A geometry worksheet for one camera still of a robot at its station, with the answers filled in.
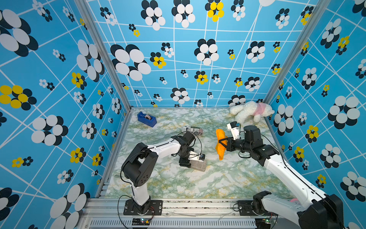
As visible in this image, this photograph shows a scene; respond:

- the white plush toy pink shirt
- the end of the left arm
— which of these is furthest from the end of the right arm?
the white plush toy pink shirt

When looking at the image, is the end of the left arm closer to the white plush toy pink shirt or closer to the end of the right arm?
the end of the right arm

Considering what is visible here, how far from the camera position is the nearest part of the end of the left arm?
693mm

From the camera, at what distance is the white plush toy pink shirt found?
3.53 feet

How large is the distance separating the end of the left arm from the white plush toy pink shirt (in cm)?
48
